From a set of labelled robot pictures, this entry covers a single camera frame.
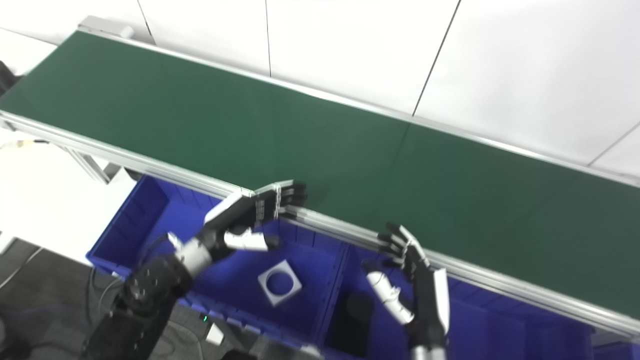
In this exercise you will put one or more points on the aluminium conveyor leg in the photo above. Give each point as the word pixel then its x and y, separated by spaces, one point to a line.
pixel 92 165

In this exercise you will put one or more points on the green conveyor belt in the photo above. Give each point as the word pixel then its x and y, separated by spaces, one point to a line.
pixel 500 285
pixel 300 130

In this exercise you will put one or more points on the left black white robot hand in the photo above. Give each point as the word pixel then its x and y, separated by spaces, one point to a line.
pixel 250 207

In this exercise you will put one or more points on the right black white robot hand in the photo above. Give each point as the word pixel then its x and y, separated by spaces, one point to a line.
pixel 425 300

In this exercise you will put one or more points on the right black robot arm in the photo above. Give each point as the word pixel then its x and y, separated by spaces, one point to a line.
pixel 427 352

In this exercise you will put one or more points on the white box on floor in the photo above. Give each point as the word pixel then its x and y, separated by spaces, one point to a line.
pixel 215 334

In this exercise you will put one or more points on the blue plastic bin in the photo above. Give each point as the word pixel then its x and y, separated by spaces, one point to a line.
pixel 150 220
pixel 500 330

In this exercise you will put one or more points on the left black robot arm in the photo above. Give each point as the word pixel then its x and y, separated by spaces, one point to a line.
pixel 145 290

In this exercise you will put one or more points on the white square part round hole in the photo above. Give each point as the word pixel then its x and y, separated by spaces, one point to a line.
pixel 292 287

